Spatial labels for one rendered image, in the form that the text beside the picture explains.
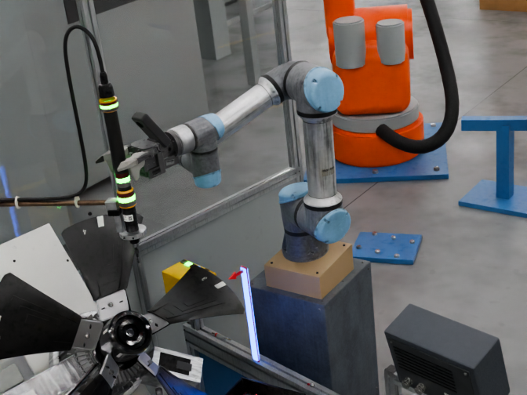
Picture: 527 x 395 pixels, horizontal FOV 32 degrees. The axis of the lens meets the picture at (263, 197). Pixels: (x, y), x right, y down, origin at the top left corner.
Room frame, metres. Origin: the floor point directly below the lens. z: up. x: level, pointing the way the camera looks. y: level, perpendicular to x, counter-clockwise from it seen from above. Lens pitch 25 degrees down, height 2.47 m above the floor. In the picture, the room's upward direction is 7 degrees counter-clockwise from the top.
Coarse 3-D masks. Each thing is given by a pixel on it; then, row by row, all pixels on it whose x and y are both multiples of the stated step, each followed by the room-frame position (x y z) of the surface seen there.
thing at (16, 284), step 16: (0, 288) 1.97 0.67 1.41; (16, 288) 1.98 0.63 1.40; (32, 288) 1.99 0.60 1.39; (0, 304) 1.96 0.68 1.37; (16, 304) 1.96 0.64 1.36; (32, 304) 1.97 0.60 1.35; (48, 304) 1.98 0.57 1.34; (0, 320) 1.94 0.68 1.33; (16, 320) 1.95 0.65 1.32; (32, 320) 1.96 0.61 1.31; (48, 320) 1.97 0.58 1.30; (64, 320) 1.98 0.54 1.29; (80, 320) 1.99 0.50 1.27; (16, 336) 1.95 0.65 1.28; (32, 336) 1.96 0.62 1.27; (48, 336) 1.97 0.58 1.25; (64, 336) 1.98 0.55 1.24; (0, 352) 1.92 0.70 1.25; (16, 352) 1.94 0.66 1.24; (32, 352) 1.96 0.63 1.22; (48, 352) 1.97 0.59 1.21
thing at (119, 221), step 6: (108, 198) 2.11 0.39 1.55; (108, 204) 2.09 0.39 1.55; (114, 204) 2.08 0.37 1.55; (108, 210) 2.09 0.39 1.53; (114, 210) 2.08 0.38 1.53; (120, 210) 2.09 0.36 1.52; (114, 216) 2.09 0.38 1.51; (120, 216) 2.08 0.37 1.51; (120, 222) 2.08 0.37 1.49; (120, 228) 2.08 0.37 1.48; (144, 228) 2.09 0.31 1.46; (120, 234) 2.08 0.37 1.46; (126, 234) 2.07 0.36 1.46; (132, 234) 2.06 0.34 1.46; (138, 234) 2.06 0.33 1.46; (144, 234) 2.08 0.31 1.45
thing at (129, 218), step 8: (104, 72) 2.09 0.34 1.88; (104, 80) 2.08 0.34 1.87; (104, 88) 2.08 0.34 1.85; (112, 88) 2.09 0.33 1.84; (104, 96) 2.07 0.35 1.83; (128, 208) 2.08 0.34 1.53; (128, 216) 2.08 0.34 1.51; (136, 216) 2.09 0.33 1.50; (128, 224) 2.08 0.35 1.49; (136, 224) 2.09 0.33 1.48; (128, 232) 2.08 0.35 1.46; (136, 240) 2.08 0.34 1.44
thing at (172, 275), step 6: (180, 264) 2.61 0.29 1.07; (168, 270) 2.57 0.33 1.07; (174, 270) 2.57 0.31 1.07; (180, 270) 2.56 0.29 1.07; (186, 270) 2.56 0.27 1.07; (210, 270) 2.54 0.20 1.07; (162, 276) 2.58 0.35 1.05; (168, 276) 2.55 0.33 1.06; (174, 276) 2.53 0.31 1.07; (180, 276) 2.53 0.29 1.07; (168, 282) 2.56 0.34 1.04; (174, 282) 2.53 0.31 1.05; (168, 288) 2.56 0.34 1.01
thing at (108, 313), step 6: (114, 294) 2.11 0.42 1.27; (120, 294) 2.10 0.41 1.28; (102, 300) 2.11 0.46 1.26; (108, 300) 2.10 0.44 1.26; (114, 300) 2.09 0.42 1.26; (120, 300) 2.09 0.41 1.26; (126, 300) 2.08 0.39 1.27; (102, 306) 2.10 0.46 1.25; (108, 306) 2.09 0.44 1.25; (114, 306) 2.08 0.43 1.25; (120, 306) 2.08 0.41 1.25; (126, 306) 2.07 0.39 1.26; (102, 312) 2.09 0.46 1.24; (108, 312) 2.08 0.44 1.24; (114, 312) 2.07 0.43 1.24; (102, 318) 2.07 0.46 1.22; (108, 318) 2.07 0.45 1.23
